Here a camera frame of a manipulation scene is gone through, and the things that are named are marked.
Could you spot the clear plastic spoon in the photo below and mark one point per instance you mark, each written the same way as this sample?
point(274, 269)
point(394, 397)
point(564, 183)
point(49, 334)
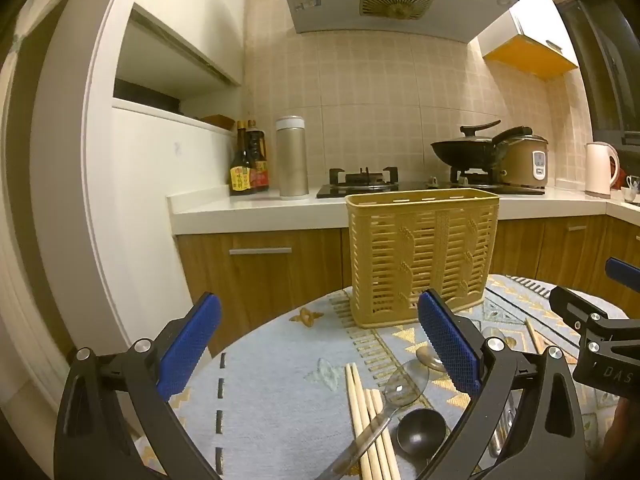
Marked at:
point(405, 385)

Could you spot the person's right forearm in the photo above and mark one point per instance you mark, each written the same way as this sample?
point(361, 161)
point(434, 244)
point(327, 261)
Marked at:
point(622, 430)

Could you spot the white tall cabinet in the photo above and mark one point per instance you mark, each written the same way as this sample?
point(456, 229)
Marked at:
point(135, 185)

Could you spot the dark framed window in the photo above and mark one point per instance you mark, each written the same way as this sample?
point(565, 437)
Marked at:
point(605, 75)

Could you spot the red label sauce bottle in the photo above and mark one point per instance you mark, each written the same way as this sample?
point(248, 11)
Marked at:
point(259, 160)

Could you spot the pale pink electric kettle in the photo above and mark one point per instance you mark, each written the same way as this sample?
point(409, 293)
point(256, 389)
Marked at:
point(599, 170)

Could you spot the black soup spoon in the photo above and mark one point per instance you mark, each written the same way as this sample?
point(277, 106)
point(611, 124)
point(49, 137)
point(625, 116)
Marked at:
point(421, 432)

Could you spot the white kitchen countertop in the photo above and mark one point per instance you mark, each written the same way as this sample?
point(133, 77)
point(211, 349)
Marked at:
point(250, 205)

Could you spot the white patterned cup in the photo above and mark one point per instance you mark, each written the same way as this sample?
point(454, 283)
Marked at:
point(633, 187)

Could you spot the white wall cabinet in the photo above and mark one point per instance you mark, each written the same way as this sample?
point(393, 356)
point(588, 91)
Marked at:
point(530, 45)

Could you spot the small metal spoon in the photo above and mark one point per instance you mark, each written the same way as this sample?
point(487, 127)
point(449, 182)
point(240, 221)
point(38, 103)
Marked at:
point(431, 358)

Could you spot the yellow plastic utensil basket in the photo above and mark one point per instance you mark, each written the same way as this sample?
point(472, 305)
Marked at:
point(400, 240)

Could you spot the small wooden box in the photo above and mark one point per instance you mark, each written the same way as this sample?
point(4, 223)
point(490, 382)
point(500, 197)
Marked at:
point(220, 121)

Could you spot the black wok with lid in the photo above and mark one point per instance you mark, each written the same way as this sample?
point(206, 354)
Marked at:
point(465, 152)

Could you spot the blue patterned tablecloth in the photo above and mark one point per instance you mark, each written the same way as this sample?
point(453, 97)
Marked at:
point(280, 385)

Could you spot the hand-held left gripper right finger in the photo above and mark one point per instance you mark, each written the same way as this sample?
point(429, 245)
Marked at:
point(450, 347)

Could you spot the gold pressure cooker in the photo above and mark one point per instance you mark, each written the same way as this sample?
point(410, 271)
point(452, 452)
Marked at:
point(525, 160)

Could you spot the wooden base cabinets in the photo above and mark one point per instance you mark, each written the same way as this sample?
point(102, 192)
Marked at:
point(260, 285)

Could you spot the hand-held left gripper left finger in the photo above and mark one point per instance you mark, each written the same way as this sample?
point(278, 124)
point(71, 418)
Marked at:
point(190, 347)

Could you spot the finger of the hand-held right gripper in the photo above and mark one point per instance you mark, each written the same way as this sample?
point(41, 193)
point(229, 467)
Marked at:
point(575, 305)
point(624, 270)

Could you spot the silver thermos canister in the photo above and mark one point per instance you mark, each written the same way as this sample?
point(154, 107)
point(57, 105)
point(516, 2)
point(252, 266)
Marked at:
point(292, 160)

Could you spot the black gas stove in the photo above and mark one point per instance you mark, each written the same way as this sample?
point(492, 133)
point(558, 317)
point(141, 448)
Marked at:
point(370, 187)

